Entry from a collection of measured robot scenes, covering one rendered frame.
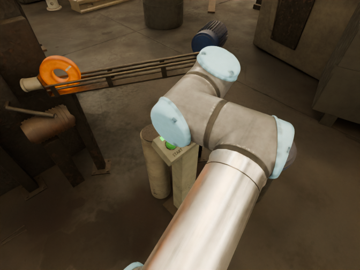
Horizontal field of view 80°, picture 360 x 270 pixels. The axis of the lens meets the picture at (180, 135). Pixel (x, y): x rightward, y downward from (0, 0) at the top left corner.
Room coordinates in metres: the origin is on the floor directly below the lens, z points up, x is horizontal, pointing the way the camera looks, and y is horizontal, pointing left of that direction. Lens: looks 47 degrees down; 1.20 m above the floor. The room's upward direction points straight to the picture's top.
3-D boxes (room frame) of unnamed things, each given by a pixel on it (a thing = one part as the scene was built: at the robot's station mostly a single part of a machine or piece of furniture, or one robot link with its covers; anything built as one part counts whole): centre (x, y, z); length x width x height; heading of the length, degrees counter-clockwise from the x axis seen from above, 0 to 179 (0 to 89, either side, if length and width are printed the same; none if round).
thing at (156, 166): (0.66, 0.12, 0.26); 0.12 x 0.12 x 0.52
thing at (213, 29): (2.48, -0.37, 0.17); 0.57 x 0.31 x 0.34; 153
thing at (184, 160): (0.57, -0.02, 0.31); 0.24 x 0.16 x 0.62; 133
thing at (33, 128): (0.76, 0.65, 0.27); 0.22 x 0.13 x 0.53; 133
